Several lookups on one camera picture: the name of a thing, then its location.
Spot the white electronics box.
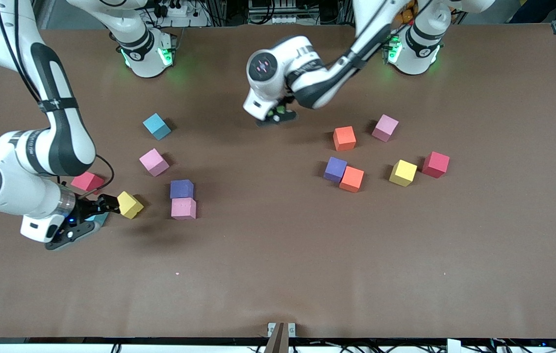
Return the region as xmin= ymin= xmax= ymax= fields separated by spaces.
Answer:
xmin=249 ymin=0 xmax=298 ymax=25

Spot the pink foam cube with dots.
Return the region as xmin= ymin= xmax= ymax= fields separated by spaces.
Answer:
xmin=171 ymin=197 xmax=197 ymax=220

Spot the red foam cube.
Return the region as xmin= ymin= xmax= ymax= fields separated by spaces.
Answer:
xmin=71 ymin=172 xmax=105 ymax=193
xmin=422 ymin=151 xmax=451 ymax=179

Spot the purple foam cube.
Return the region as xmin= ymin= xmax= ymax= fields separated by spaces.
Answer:
xmin=170 ymin=179 xmax=195 ymax=200
xmin=323 ymin=156 xmax=349 ymax=184

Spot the bag of orange items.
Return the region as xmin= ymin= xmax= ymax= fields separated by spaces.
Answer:
xmin=395 ymin=0 xmax=416 ymax=26

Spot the orange foam cube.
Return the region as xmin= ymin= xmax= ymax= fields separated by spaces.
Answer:
xmin=339 ymin=166 xmax=365 ymax=193
xmin=332 ymin=126 xmax=357 ymax=152

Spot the yellow foam cube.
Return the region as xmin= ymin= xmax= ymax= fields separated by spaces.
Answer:
xmin=117 ymin=191 xmax=145 ymax=220
xmin=388 ymin=159 xmax=418 ymax=188

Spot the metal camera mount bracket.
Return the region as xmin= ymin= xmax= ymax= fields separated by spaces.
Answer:
xmin=267 ymin=322 xmax=296 ymax=353

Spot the brown table cover sheet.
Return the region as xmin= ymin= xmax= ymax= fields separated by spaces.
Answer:
xmin=0 ymin=24 xmax=556 ymax=340

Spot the green foam cube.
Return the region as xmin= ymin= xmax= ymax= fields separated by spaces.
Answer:
xmin=267 ymin=101 xmax=292 ymax=117

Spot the teal foam cube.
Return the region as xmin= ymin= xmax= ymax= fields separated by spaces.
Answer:
xmin=142 ymin=113 xmax=172 ymax=141

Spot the lilac pink foam cube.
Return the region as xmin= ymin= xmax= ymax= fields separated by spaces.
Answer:
xmin=371 ymin=114 xmax=400 ymax=143
xmin=139 ymin=148 xmax=171 ymax=177

